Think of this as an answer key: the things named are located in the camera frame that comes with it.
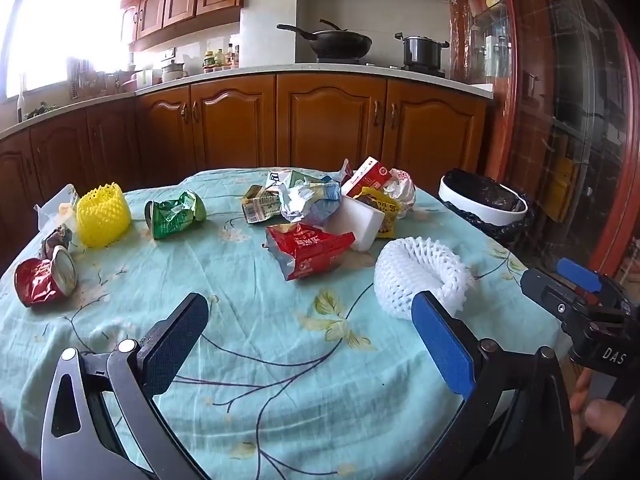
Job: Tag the green leafy plant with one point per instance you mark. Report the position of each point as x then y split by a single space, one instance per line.
40 110

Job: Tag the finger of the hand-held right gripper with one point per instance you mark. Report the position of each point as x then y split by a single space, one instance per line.
580 274
547 292

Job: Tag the light blue snack packet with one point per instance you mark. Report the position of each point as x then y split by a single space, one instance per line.
327 195

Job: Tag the kitchen window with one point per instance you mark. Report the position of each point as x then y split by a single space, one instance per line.
60 20

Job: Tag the glass display cabinet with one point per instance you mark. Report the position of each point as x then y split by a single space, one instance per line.
485 25

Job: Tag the red and white carton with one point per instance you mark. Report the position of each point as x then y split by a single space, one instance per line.
367 176

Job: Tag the crushed green can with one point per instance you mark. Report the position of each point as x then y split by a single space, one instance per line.
175 212

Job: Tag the white kitchen countertop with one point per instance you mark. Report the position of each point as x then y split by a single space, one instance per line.
260 71

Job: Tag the teal floral tablecloth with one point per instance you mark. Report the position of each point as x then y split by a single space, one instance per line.
280 360

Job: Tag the wooden framed glass door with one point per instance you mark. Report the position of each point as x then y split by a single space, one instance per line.
575 110

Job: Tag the white ceramic jar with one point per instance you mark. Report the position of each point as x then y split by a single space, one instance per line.
172 71

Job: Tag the yellow snack packet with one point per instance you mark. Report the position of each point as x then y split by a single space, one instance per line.
387 210

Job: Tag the yellow foam fruit net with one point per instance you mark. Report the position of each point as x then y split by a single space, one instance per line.
102 215

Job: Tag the black wok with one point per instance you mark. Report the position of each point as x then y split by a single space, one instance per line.
340 42

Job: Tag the clear glass bottle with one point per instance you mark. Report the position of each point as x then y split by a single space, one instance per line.
20 100

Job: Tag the dark cooking pot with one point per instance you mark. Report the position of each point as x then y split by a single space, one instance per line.
422 51

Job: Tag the white foam block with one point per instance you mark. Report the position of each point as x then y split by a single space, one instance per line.
357 222

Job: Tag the crushed red can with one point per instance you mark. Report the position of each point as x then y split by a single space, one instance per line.
37 280

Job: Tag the crumpled white paper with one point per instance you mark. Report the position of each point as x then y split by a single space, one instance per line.
297 202

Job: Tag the dish rack with utensils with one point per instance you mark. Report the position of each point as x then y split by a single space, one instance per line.
95 80

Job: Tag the wooden lower cabinets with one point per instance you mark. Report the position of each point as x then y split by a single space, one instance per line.
300 120

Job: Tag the white foam fruit net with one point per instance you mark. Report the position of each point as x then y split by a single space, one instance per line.
407 275

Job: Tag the yellow board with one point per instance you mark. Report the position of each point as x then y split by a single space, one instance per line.
562 190

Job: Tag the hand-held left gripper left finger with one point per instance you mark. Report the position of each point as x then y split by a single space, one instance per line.
175 342

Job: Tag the person's right hand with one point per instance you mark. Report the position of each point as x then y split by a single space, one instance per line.
602 416

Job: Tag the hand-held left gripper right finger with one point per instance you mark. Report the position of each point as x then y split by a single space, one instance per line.
442 345

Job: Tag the white milk carton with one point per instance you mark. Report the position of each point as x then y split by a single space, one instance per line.
277 179

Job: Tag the red snack packet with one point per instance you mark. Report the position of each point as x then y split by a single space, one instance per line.
307 250

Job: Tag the white trash bin black bag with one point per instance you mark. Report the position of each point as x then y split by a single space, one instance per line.
480 187

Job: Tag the green milk carton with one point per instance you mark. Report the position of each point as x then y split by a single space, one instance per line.
260 206

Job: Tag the crumpled dark foil wrapper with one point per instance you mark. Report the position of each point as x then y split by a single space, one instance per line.
56 237

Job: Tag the row of condiment bottles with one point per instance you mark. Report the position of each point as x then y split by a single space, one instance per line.
220 60

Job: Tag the gas stove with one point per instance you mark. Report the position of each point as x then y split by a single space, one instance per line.
380 66

